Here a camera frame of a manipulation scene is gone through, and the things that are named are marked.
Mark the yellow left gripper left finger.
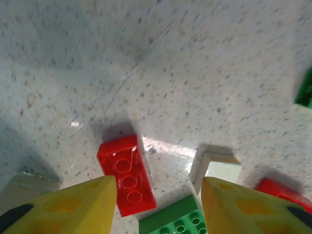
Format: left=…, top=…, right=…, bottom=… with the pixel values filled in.
left=0, top=175, right=118, bottom=234

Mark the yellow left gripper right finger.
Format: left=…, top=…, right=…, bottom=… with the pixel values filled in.
left=200, top=176, right=312, bottom=234

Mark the red lego brick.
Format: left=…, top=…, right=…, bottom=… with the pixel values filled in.
left=97, top=135, right=157, bottom=217
left=254, top=177, right=312, bottom=215

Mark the white lego brick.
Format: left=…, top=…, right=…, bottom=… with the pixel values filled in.
left=189, top=143, right=243, bottom=195
left=0, top=170, right=60, bottom=215

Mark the green two-by-four lego brick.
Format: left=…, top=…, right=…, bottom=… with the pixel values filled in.
left=137, top=195, right=208, bottom=234

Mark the green two-by-two lego brick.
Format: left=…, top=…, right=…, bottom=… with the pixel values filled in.
left=294, top=67, right=312, bottom=108

